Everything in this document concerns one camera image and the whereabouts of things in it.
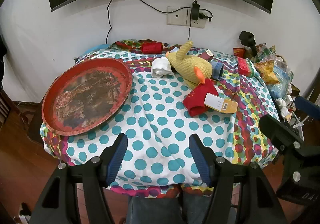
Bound black power adapter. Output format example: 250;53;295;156
191;0;200;22

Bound white sock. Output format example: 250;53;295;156
151;57;173;78

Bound blue sheet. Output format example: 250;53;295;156
84;44;112;52

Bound red snack packet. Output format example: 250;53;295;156
233;47;247;58

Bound small white figurine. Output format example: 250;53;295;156
276;98;290;118

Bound red and green box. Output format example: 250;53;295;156
237;57;255;77

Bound person's legs in jeans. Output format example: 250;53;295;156
127;184;238;224

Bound green candy bag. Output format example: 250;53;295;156
254;44;277;63

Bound round red tray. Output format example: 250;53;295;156
41;58;134;136

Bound red rolled sock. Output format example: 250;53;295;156
141;42;163;54

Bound slatted wooden chair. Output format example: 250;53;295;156
0;87;13;124

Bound black hanging clothes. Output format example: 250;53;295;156
0;34;8;85

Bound yellow plush duck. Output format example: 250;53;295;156
165;40;213;89

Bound white and orange box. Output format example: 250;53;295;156
204;93;238;114

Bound dark red box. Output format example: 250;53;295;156
199;49;214;62

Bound blue sock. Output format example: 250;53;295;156
209;60;225;81

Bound red cloth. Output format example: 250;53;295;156
182;80;219;116

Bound dark wooden side table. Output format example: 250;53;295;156
15;100;47;139

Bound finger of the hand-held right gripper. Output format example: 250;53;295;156
295;96;320;121
259;113;320;157

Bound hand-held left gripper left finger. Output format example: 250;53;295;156
29;133;129;224

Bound polka dot tablecloth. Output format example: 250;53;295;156
40;38;282;198

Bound beige wall socket plate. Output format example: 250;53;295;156
167;6;207;28

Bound white bag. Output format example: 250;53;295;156
14;203;32;224

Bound yellow snack bag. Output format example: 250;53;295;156
254;60;280;85

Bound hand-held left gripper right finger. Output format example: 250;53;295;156
189;133;288;224

